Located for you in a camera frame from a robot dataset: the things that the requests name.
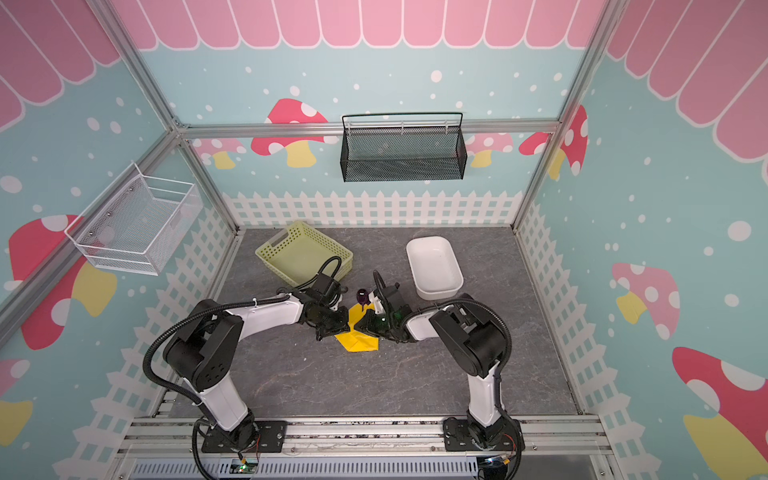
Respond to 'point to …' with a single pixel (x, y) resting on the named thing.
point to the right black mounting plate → (457, 437)
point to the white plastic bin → (434, 267)
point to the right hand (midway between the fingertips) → (352, 325)
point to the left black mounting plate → (270, 438)
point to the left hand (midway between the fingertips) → (350, 333)
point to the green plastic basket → (300, 253)
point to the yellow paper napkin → (353, 340)
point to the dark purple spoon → (363, 297)
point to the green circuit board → (243, 466)
